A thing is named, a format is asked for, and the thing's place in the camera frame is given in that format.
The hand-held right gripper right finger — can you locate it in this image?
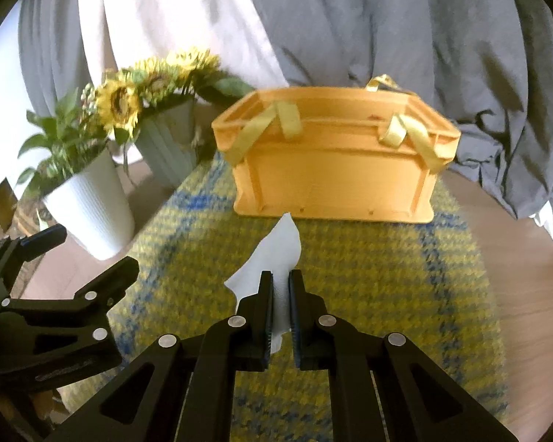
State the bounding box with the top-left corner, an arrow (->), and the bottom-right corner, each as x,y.
288,269 -> 521,442

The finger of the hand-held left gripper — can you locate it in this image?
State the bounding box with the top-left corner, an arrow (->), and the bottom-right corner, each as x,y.
0,255 -> 141,345
0,223 -> 68,307

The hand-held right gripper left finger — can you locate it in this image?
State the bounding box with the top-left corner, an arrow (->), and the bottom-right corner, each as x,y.
46,271 -> 275,442

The white cloth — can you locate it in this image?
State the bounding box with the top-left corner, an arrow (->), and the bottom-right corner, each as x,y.
224,212 -> 303,355

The orange plastic basket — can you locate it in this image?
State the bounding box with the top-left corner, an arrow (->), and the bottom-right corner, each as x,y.
211,74 -> 462,224

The white ribbed pot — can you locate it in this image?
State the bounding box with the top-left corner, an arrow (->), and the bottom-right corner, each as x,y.
41,146 -> 136,261

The yellow blue round rug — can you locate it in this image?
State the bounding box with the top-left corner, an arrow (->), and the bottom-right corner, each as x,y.
58,147 -> 511,442

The green leafy plant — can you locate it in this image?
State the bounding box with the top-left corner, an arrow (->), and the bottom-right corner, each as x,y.
17,87 -> 117,200

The green ribbed pot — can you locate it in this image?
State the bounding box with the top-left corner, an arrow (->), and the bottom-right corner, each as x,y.
137,99 -> 200,189

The sunflower bouquet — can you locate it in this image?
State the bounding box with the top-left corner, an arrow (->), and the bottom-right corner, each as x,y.
85,47 -> 257,144

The white curtain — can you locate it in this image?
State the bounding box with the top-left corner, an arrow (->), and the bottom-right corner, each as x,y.
76,0 -> 553,242

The grey curtain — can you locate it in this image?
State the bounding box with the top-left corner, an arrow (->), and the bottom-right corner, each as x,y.
18,0 -> 553,222

